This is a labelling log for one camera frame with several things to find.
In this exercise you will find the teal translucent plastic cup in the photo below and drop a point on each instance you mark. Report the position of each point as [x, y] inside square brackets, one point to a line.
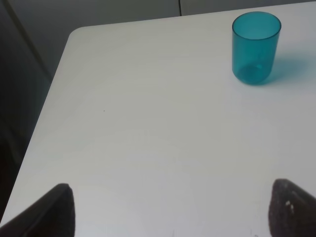
[254, 45]

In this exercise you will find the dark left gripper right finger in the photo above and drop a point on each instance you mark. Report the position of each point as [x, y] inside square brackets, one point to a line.
[292, 211]

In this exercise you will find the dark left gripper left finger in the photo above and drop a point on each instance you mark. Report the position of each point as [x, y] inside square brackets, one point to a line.
[53, 215]

